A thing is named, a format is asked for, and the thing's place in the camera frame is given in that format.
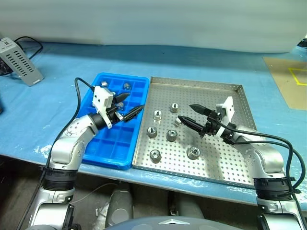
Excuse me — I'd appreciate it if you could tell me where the blue compartment tray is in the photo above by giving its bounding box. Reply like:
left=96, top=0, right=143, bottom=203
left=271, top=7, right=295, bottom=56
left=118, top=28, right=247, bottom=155
left=81, top=72, right=151, bottom=171

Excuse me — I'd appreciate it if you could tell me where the grey vented power supply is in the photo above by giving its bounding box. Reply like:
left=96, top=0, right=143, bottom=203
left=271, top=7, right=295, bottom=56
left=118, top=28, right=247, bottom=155
left=0, top=37, right=45, bottom=87

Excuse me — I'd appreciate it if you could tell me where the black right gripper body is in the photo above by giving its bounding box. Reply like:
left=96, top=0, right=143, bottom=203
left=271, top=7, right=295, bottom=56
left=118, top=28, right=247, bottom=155
left=200, top=110, right=223, bottom=138

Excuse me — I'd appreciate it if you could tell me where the black looped power cable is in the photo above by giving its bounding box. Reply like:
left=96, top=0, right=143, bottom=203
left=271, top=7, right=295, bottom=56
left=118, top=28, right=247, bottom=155
left=13, top=35, right=44, bottom=60

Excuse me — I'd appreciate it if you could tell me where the grey robot torso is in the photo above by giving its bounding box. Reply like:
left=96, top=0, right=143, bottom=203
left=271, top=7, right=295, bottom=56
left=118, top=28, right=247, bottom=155
left=102, top=216, right=209, bottom=230

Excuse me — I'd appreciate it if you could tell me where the white crumpled scrap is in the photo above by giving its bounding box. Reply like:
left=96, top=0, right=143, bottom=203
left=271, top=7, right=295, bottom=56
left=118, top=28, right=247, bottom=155
left=95, top=201, right=111, bottom=223

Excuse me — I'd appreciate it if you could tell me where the perforated metal tray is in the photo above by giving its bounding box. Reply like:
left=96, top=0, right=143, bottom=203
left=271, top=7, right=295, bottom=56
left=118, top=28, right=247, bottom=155
left=131, top=76, right=259, bottom=189

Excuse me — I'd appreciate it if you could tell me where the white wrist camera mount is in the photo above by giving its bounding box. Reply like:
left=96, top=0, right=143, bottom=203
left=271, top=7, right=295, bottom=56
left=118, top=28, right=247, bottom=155
left=214, top=95, right=235, bottom=140
left=92, top=86, right=115, bottom=129

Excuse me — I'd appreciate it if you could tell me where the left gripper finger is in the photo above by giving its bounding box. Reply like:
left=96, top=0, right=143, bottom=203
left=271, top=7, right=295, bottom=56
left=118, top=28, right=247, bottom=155
left=122, top=104, right=145, bottom=122
left=112, top=92, right=131, bottom=104

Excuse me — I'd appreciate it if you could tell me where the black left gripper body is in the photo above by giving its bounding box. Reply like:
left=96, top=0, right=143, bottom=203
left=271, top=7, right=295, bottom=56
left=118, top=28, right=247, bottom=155
left=106, top=106, right=126, bottom=124

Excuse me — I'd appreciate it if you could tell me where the yellow tape outline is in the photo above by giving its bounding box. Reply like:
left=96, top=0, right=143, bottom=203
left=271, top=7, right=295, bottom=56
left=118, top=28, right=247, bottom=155
left=287, top=68, right=307, bottom=86

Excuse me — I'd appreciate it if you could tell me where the thin white wire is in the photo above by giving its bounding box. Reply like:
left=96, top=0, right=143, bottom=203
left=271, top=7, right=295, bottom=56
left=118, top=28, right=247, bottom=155
left=71, top=183, right=119, bottom=205

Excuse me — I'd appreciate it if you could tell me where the dark grey rounded shape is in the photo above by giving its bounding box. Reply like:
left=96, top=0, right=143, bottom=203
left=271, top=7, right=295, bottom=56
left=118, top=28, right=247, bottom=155
left=104, top=189, right=134, bottom=228
left=167, top=191, right=204, bottom=220

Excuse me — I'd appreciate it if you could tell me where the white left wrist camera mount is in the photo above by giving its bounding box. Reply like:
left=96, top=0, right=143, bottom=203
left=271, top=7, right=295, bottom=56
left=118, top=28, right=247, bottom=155
left=92, top=86, right=115, bottom=129

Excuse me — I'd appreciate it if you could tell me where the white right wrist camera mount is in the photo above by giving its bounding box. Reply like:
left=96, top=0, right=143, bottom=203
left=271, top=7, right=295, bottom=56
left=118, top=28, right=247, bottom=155
left=214, top=95, right=235, bottom=140

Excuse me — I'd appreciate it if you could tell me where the brown cardboard sheet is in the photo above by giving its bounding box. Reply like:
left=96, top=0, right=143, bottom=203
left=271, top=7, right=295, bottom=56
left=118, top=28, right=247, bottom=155
left=262, top=56, right=307, bottom=111

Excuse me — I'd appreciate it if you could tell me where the black cable bundle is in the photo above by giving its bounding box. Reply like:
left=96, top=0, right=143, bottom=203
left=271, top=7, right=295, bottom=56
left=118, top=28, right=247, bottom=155
left=0, top=58, right=19, bottom=79

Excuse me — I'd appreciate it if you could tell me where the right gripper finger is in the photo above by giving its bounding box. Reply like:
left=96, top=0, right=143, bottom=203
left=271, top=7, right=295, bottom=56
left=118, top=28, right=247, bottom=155
left=189, top=103, right=213, bottom=117
left=177, top=115, right=207, bottom=135

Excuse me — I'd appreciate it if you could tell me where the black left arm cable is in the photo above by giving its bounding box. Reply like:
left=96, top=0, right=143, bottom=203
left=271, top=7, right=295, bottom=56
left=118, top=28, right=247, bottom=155
left=16, top=77, right=94, bottom=230

